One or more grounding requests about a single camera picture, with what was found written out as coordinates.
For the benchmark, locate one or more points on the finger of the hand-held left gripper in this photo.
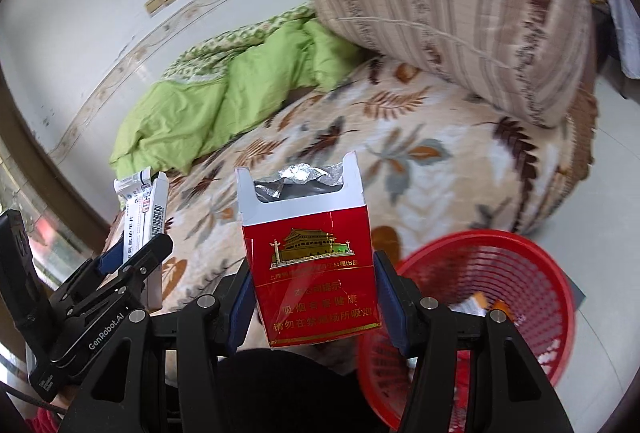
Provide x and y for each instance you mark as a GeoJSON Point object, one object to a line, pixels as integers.
{"type": "Point", "coordinates": [110, 263]}
{"type": "Point", "coordinates": [145, 255]}

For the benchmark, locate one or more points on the green duvet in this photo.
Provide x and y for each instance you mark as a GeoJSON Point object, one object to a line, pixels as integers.
{"type": "Point", "coordinates": [225, 98]}

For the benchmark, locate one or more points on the leaf print fleece blanket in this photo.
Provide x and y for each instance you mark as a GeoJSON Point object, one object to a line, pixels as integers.
{"type": "Point", "coordinates": [400, 163]}

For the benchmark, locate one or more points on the red cigarette box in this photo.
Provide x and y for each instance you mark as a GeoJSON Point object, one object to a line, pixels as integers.
{"type": "Point", "coordinates": [310, 283]}

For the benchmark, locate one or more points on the red plastic basket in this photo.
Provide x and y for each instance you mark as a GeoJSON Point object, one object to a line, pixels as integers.
{"type": "Point", "coordinates": [525, 263]}

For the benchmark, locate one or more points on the white cloth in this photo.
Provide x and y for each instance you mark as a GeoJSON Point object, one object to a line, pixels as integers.
{"type": "Point", "coordinates": [625, 28]}

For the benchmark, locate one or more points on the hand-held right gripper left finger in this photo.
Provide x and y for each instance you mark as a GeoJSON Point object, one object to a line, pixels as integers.
{"type": "Point", "coordinates": [240, 313]}

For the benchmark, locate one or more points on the green white patterned quilt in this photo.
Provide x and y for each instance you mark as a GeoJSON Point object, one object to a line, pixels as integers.
{"type": "Point", "coordinates": [225, 48]}

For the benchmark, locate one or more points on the white medicine box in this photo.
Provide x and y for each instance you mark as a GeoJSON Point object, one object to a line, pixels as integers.
{"type": "Point", "coordinates": [147, 203]}

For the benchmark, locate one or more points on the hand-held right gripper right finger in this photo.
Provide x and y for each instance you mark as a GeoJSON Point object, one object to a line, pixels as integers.
{"type": "Point", "coordinates": [395, 313]}

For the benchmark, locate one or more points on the striped floral beige pillow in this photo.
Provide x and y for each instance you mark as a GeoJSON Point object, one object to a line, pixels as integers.
{"type": "Point", "coordinates": [450, 3]}

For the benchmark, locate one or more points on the pink cloth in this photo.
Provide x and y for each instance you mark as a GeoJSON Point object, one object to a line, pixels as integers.
{"type": "Point", "coordinates": [45, 424]}

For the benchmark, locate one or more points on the brown wooden frame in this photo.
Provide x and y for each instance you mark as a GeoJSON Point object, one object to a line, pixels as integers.
{"type": "Point", "coordinates": [55, 183]}

